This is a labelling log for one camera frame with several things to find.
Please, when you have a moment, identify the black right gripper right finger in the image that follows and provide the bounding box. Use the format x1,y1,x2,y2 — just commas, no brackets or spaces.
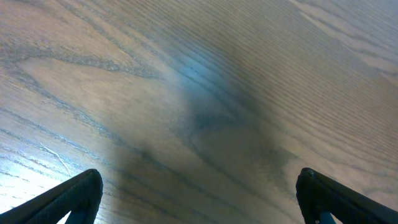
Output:
295,167,397,224

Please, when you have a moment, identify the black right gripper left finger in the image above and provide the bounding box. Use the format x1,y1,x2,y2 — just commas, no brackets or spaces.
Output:
1,169,103,224

